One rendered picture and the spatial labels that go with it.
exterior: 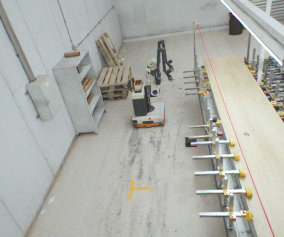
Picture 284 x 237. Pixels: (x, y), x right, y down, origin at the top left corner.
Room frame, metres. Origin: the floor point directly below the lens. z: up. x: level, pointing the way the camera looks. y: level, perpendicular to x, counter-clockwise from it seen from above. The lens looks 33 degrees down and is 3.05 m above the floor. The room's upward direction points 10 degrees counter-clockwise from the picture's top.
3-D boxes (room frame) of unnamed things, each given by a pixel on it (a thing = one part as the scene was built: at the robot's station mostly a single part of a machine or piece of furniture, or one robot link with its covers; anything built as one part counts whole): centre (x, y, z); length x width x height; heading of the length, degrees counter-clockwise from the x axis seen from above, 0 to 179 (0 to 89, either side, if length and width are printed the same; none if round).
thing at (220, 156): (1.91, -0.71, 0.93); 0.04 x 0.04 x 0.48; 80
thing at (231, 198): (1.41, -0.62, 0.93); 0.04 x 0.04 x 0.48; 80
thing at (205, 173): (1.87, -0.67, 0.95); 0.50 x 0.04 x 0.04; 80
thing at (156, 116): (4.52, -0.10, 0.16); 0.67 x 0.64 x 0.25; 80
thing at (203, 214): (1.39, -0.51, 0.95); 0.36 x 0.03 x 0.03; 80
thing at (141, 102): (4.54, -0.01, 0.59); 0.55 x 0.34 x 0.83; 170
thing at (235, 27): (9.13, -3.83, 0.36); 0.59 x 0.58 x 0.73; 170
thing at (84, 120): (4.81, 1.20, 0.78); 0.90 x 0.45 x 1.55; 170
